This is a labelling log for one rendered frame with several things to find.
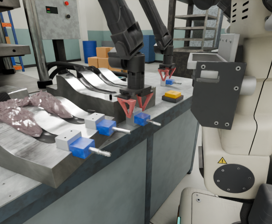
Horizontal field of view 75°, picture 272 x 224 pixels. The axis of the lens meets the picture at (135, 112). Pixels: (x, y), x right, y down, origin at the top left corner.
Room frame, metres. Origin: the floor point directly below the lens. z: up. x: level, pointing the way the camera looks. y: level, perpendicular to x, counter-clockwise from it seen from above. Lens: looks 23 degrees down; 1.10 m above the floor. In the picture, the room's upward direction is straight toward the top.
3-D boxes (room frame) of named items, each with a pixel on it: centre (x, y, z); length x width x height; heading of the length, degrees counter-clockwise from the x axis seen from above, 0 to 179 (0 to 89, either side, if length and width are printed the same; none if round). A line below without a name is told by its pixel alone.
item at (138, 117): (0.56, -0.03, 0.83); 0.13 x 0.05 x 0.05; 51
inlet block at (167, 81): (1.10, -0.23, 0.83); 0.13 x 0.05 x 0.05; 55
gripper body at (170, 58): (1.12, -0.19, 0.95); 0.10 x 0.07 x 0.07; 145
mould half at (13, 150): (0.50, 0.35, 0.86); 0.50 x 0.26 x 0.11; 67
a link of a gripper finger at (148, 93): (0.60, -0.02, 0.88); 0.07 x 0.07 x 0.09; 52
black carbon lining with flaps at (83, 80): (0.81, 0.18, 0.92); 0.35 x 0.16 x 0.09; 50
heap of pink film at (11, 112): (0.50, 0.34, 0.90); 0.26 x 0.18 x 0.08; 67
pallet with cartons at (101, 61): (5.89, 0.82, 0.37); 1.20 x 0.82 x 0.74; 62
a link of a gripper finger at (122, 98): (0.56, 0.02, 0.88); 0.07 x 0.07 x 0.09; 52
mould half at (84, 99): (0.83, 0.19, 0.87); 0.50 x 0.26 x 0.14; 50
